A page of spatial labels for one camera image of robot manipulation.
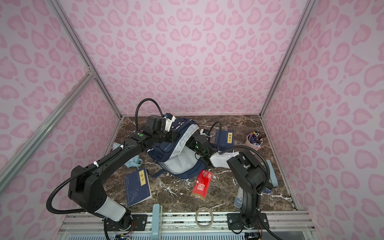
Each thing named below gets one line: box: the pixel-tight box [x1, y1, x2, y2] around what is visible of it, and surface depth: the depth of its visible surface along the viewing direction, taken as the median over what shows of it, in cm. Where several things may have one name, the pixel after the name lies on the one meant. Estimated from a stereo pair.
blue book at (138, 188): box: [125, 167, 153, 207], surface depth 85 cm
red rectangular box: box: [191, 170, 213, 200], surface depth 86 cm
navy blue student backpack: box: [146, 118, 206, 179], surface depth 86 cm
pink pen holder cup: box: [245, 130, 263, 150], surface depth 92 cm
